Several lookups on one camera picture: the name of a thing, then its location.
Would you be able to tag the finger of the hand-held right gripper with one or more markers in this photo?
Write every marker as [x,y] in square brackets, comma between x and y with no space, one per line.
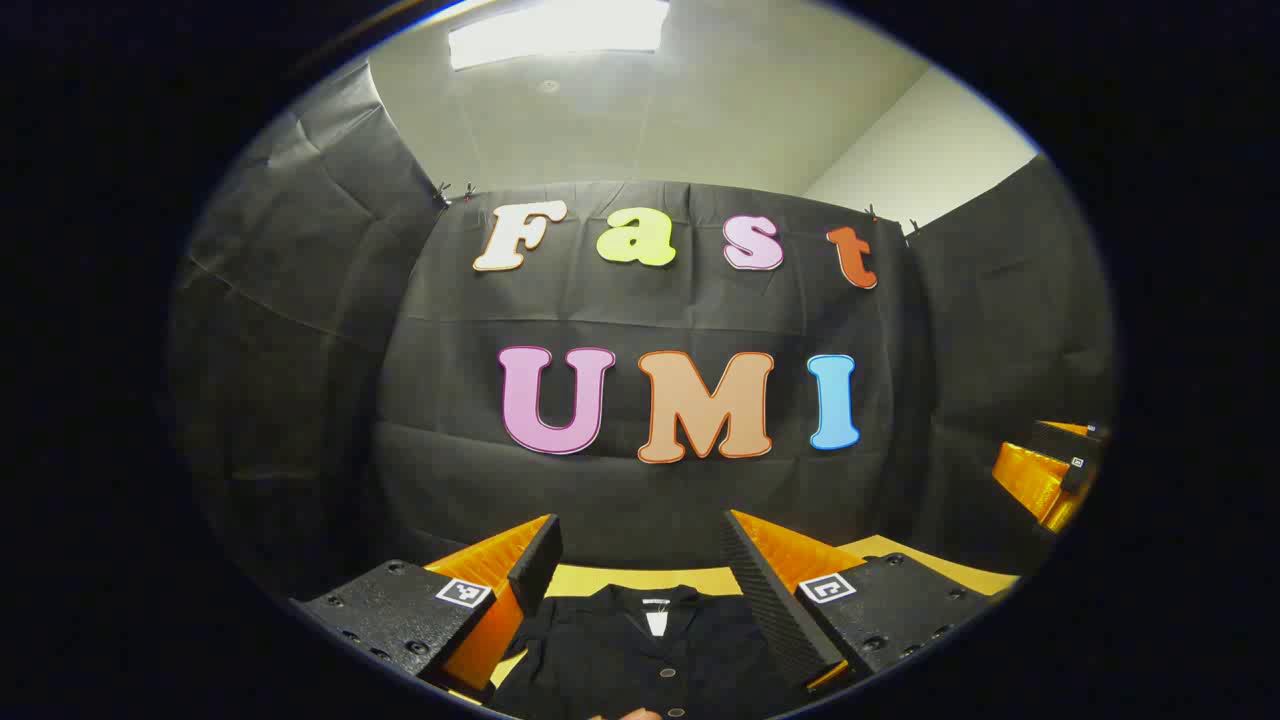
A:
[1030,480]

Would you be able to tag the black backdrop cloth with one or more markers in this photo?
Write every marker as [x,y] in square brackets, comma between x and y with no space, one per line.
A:
[640,500]

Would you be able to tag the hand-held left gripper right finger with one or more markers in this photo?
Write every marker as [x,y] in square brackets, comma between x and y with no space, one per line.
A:
[775,610]

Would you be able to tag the black button shirt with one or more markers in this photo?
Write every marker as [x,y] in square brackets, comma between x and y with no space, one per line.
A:
[600,650]

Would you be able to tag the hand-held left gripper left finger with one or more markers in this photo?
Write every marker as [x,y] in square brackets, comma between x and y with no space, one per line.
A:
[535,565]

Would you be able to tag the ceiling light panel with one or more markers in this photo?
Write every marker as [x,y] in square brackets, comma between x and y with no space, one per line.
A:
[560,30]

